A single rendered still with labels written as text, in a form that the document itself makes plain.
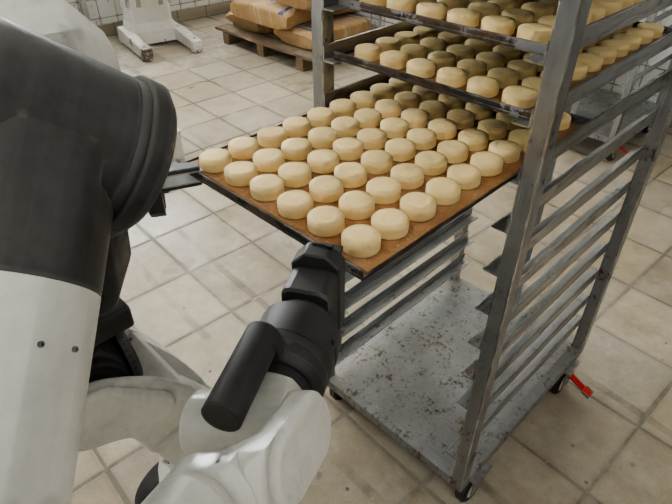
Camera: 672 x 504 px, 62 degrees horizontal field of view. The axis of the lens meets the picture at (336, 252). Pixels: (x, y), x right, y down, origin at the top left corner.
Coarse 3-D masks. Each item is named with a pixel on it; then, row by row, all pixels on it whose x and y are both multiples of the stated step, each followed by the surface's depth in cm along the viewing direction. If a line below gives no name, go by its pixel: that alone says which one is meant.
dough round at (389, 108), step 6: (378, 102) 103; (384, 102) 103; (390, 102) 103; (396, 102) 103; (378, 108) 102; (384, 108) 101; (390, 108) 101; (396, 108) 101; (384, 114) 102; (390, 114) 101; (396, 114) 102
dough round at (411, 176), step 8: (392, 168) 83; (400, 168) 83; (408, 168) 83; (416, 168) 83; (392, 176) 82; (400, 176) 81; (408, 176) 81; (416, 176) 81; (408, 184) 81; (416, 184) 81
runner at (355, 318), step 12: (456, 240) 176; (468, 240) 180; (444, 252) 174; (456, 252) 175; (420, 264) 166; (432, 264) 170; (408, 276) 163; (420, 276) 165; (396, 288) 161; (408, 288) 161; (372, 300) 154; (384, 300) 157; (360, 312) 152; (372, 312) 153; (348, 324) 149
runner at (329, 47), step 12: (396, 24) 112; (408, 24) 115; (360, 36) 106; (372, 36) 109; (384, 36) 111; (324, 48) 101; (336, 48) 103; (348, 48) 105; (324, 60) 102; (336, 60) 102
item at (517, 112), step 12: (636, 24) 118; (348, 60) 100; (360, 60) 98; (384, 72) 95; (396, 72) 93; (420, 84) 91; (432, 84) 89; (456, 96) 87; (468, 96) 85; (480, 96) 84; (492, 108) 83; (504, 108) 82; (516, 108) 81; (528, 120) 80
